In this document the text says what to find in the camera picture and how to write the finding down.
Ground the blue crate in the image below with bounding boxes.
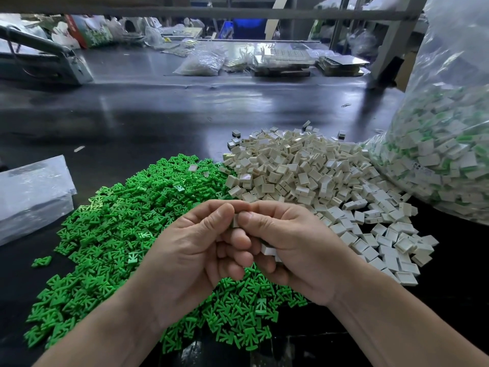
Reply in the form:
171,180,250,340
219,19,267,40

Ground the dark flat tray stack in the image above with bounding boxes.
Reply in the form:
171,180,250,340
315,54,371,77

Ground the person's left hand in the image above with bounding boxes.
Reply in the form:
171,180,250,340
126,199,255,333

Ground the pile of green plastic clips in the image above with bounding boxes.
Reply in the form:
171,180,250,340
23,153,310,352

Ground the person's right forearm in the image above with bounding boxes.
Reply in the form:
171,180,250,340
330,270,489,367

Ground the grey metal slanted post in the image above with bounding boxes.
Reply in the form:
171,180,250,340
369,0,430,85

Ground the grey metal horizontal bar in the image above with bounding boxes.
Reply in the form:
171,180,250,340
0,5,421,21

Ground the grey heat sealer machine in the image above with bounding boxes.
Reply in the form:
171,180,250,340
0,24,95,87

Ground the pile of white plastic caps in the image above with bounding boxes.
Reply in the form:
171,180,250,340
222,127,440,287

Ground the clear plastic bag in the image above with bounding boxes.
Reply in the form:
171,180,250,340
367,0,489,226

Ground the person's left forearm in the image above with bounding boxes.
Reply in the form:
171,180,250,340
34,290,173,367

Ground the person's right hand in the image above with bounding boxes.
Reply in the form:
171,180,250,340
235,200,369,306

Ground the stack of clear flat bags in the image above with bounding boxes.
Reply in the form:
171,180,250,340
0,155,77,247

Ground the small clear bag of parts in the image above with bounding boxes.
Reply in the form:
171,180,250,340
173,49,227,77

